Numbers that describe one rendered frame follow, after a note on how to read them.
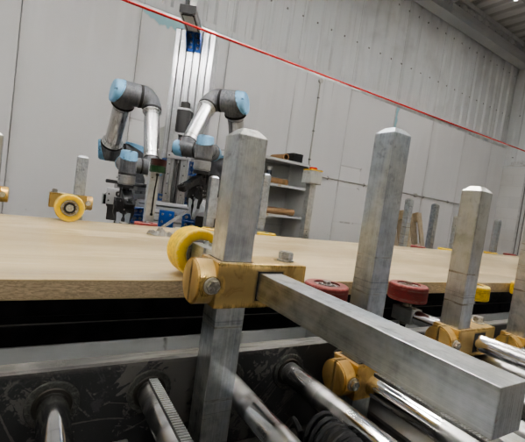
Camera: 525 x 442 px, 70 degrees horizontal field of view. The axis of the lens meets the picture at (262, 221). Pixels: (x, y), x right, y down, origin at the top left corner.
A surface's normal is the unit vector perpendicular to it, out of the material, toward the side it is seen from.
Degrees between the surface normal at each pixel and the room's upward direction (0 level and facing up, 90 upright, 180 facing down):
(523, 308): 90
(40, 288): 90
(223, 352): 90
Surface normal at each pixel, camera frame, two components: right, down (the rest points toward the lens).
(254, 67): 0.53, 0.12
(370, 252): -0.85, -0.09
